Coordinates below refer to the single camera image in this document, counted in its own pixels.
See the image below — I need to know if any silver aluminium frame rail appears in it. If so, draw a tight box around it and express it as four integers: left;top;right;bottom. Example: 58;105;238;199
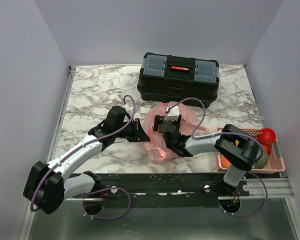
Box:
242;178;295;199

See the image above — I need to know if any black toolbox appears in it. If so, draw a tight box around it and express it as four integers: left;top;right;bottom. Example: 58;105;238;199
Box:
137;52;220;108

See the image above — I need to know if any orange fake fruit green stem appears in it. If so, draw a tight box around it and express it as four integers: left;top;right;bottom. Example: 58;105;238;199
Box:
262;144;272;155

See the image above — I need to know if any black mounting rail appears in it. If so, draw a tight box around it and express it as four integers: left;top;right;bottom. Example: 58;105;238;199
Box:
76;173;249;209

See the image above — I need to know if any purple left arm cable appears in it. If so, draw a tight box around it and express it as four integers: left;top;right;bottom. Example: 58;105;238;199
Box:
29;94;137;221

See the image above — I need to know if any orange fake peach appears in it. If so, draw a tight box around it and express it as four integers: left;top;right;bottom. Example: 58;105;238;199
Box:
220;155;231;169

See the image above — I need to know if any pink plastic basket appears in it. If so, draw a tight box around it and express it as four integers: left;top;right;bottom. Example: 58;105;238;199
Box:
215;138;286;174

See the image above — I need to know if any red fake apple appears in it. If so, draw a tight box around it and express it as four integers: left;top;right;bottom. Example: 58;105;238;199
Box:
256;128;277;145

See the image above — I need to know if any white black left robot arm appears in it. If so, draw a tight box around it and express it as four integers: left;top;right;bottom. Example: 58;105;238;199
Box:
23;105;150;215

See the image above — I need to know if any pink plastic bag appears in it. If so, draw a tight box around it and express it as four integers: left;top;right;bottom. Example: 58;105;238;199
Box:
143;101;210;164

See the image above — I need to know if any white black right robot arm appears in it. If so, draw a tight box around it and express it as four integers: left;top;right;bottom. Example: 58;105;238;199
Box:
153;115;264;196

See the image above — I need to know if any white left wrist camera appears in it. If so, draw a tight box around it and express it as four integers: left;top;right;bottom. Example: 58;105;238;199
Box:
123;103;140;116

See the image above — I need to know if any green yellow patterned fake fruit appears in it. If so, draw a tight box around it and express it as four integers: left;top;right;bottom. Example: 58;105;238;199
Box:
252;149;269;169

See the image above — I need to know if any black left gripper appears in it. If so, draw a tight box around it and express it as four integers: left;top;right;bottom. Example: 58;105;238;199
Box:
115;118;151;143

